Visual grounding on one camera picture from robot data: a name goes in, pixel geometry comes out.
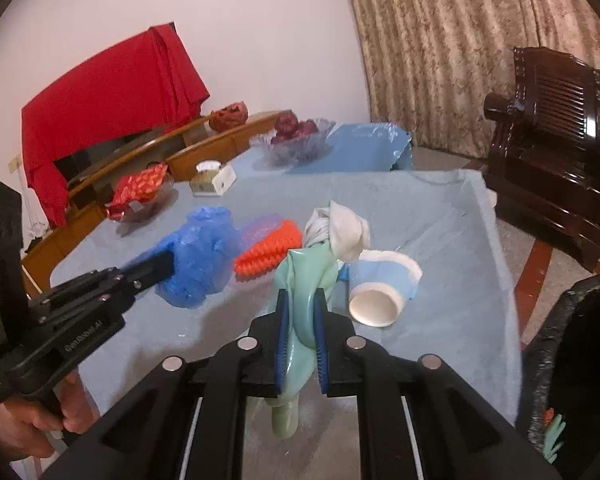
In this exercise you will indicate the dark wooden armchair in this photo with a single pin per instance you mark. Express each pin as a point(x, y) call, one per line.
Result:
point(555, 160)

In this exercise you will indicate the red cloth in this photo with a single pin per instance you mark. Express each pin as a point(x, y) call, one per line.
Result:
point(110, 90)

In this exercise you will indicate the wooden television cabinet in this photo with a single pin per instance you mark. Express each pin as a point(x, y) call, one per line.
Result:
point(220, 147)

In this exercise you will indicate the red plastic bag on cabinet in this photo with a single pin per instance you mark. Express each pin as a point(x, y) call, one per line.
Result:
point(228, 116)

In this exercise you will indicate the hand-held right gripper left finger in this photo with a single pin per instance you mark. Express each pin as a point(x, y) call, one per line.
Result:
point(281, 340)

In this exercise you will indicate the beige patterned curtain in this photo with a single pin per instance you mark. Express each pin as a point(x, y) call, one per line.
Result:
point(455, 45)

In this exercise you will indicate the trash bin with black bag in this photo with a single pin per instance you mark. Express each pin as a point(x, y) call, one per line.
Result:
point(575, 360)

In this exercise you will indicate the person's left hand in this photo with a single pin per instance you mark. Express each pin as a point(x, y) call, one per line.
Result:
point(20, 425)

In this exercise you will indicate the glass fruit bowl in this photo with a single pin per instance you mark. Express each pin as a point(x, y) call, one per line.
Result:
point(300, 150)

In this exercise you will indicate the black television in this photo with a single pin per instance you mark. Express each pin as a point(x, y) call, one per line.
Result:
point(105, 157)

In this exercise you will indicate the blue plastic bag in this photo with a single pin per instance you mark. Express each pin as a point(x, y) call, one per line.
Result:
point(200, 255)

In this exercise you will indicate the orange foam net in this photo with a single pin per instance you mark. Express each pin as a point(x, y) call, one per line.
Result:
point(548, 415)
point(267, 252)

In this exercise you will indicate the red snack packet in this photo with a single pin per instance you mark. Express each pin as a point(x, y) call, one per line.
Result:
point(137, 187)

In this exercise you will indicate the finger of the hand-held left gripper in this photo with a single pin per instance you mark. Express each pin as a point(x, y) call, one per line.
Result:
point(145, 287)
point(140, 264)

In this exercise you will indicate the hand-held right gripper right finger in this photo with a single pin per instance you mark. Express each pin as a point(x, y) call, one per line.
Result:
point(321, 340)

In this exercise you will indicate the red apple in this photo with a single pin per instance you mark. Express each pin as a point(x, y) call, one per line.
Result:
point(286, 121)
point(307, 128)
point(281, 137)

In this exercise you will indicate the white tissue box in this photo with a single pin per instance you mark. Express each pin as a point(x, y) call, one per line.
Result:
point(212, 177)

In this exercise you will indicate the white paper cup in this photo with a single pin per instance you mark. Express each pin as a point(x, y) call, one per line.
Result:
point(380, 290)

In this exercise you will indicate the white plastic bag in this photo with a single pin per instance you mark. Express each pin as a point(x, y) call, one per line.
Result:
point(342, 230)

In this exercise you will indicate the green rubber glove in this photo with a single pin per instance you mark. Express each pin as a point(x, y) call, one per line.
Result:
point(305, 280)
point(554, 437)

